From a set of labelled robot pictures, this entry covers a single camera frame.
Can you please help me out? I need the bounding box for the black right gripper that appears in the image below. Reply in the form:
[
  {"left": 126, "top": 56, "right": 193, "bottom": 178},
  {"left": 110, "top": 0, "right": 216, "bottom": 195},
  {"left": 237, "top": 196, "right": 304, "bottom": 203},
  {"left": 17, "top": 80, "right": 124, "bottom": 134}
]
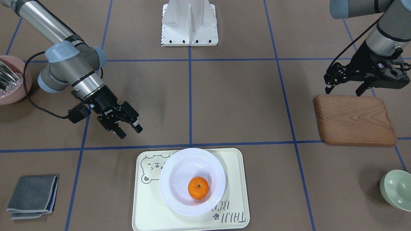
[{"left": 86, "top": 86, "right": 143, "bottom": 139}]

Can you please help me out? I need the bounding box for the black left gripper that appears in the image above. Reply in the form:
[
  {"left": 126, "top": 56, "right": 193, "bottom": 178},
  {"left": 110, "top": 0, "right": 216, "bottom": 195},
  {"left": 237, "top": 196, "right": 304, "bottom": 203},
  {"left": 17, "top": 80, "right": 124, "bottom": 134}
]
[{"left": 323, "top": 41, "right": 406, "bottom": 97}]

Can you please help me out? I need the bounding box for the white plate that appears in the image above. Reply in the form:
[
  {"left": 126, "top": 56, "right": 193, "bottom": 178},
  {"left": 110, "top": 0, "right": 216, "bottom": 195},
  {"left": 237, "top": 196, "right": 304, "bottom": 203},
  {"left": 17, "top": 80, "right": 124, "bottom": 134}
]
[{"left": 160, "top": 148, "right": 226, "bottom": 216}]

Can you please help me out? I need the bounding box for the orange fruit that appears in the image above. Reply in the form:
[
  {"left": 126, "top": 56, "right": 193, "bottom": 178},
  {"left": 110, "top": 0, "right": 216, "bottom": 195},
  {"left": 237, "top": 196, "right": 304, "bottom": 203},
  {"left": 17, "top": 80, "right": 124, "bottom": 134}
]
[{"left": 188, "top": 176, "right": 210, "bottom": 200}]

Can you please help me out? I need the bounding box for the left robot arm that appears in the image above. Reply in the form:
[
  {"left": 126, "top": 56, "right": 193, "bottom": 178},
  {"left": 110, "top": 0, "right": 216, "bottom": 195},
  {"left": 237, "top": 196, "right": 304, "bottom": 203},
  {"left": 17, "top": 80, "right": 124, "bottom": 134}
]
[{"left": 323, "top": 0, "right": 411, "bottom": 96}]

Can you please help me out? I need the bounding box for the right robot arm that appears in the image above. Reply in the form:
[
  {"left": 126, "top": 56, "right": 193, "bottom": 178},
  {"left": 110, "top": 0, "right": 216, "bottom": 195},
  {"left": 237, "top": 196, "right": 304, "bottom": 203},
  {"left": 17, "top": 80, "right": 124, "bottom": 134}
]
[{"left": 1, "top": 0, "right": 143, "bottom": 139}]

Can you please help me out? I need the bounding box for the wooden tray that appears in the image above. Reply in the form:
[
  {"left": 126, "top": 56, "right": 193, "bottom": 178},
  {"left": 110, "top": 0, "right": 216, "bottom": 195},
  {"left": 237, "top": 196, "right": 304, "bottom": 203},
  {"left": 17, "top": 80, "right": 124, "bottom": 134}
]
[{"left": 313, "top": 95, "right": 397, "bottom": 147}]

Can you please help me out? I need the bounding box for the cream bear tray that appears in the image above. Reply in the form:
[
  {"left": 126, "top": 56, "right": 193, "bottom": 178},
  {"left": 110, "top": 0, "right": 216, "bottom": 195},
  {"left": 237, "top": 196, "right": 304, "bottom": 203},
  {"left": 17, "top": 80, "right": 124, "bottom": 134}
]
[{"left": 132, "top": 148, "right": 250, "bottom": 231}]

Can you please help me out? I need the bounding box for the green bowl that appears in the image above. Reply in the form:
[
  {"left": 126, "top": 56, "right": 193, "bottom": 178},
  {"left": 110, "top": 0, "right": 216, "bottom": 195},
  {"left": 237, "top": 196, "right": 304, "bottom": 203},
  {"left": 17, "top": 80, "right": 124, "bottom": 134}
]
[{"left": 379, "top": 170, "right": 411, "bottom": 212}]

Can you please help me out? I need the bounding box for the grey folded cloth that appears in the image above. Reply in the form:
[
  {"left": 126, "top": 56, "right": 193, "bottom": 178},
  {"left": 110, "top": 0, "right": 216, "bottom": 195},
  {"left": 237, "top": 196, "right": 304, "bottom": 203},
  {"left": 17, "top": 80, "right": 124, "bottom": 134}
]
[{"left": 6, "top": 175, "right": 60, "bottom": 220}]

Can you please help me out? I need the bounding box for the pink bowl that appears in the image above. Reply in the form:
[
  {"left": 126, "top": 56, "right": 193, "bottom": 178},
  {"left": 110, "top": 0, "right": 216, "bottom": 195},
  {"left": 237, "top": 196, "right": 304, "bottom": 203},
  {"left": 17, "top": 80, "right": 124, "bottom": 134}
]
[{"left": 0, "top": 56, "right": 32, "bottom": 105}]

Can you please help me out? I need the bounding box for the metal scoop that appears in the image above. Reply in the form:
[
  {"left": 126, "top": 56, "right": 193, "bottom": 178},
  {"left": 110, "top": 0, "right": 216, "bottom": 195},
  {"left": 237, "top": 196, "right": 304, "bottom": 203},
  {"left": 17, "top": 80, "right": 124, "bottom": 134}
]
[{"left": 0, "top": 61, "right": 20, "bottom": 92}]

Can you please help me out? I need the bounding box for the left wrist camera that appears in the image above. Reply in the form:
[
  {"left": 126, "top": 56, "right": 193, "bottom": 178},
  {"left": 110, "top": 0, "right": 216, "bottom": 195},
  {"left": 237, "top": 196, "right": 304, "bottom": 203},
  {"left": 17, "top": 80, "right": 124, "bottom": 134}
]
[{"left": 389, "top": 56, "right": 410, "bottom": 81}]

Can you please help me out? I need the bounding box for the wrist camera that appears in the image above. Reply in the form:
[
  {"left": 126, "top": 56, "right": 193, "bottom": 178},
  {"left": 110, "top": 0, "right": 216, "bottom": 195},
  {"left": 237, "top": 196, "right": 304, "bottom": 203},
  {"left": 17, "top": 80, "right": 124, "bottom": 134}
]
[
  {"left": 67, "top": 104, "right": 91, "bottom": 124},
  {"left": 389, "top": 56, "right": 410, "bottom": 81}
]

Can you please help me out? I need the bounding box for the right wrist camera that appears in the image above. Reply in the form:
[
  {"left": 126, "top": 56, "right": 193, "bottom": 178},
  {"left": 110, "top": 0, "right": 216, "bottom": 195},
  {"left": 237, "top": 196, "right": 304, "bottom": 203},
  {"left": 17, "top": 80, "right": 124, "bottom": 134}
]
[{"left": 67, "top": 104, "right": 91, "bottom": 124}]

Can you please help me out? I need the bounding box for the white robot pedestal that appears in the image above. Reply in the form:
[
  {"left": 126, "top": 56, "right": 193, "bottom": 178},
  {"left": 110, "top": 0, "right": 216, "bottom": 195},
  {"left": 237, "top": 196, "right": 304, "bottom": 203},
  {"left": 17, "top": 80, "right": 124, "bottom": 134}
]
[{"left": 161, "top": 0, "right": 219, "bottom": 47}]

